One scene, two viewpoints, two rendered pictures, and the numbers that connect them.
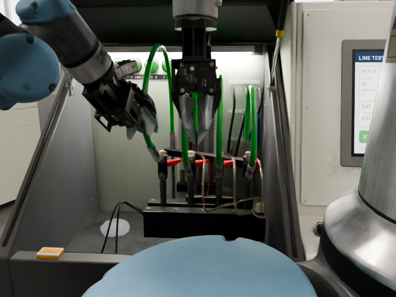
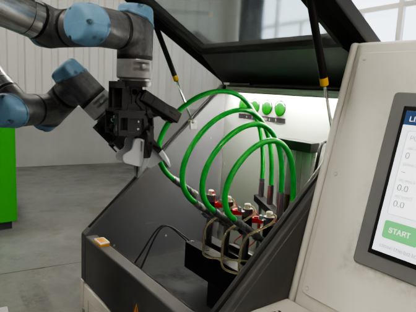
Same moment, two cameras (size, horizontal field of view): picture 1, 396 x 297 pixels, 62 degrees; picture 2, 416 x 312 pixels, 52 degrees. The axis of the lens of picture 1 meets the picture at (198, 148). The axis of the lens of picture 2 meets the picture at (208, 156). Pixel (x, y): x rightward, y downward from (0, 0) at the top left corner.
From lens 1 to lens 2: 0.82 m
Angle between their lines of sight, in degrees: 49
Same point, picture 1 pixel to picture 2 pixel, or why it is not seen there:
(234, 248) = not seen: outside the picture
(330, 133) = (352, 213)
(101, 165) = not seen: hidden behind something
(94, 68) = (93, 111)
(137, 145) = (249, 186)
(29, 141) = not seen: hidden behind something
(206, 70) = (117, 119)
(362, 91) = (403, 166)
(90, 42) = (88, 93)
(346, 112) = (376, 190)
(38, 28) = (57, 85)
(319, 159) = (332, 243)
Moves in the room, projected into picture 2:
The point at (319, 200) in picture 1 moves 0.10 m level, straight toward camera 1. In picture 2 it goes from (319, 294) to (277, 299)
